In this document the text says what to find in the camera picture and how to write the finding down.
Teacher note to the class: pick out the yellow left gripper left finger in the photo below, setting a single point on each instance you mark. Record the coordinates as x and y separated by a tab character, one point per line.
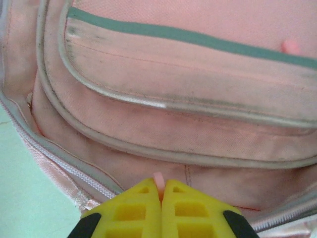
133	218

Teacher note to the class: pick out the pink school backpack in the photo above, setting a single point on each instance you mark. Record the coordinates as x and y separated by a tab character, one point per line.
173	86

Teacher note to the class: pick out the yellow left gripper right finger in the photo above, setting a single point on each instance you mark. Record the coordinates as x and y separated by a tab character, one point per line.
195	218

